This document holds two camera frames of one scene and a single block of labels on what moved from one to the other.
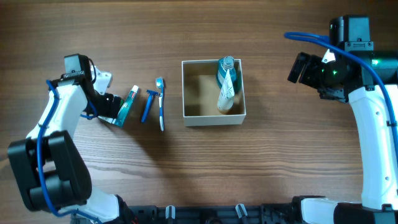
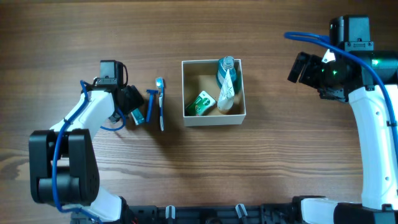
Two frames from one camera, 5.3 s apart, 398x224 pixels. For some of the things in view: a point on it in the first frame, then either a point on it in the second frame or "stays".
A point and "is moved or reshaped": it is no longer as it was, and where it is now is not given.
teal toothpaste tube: x=125 y=109 is moved or reshaped
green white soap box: x=107 y=119 is moved or reshaped
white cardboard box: x=201 y=93 stays
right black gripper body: x=299 y=68 stays
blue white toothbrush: x=159 y=83 stays
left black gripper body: x=115 y=106 → x=134 y=98
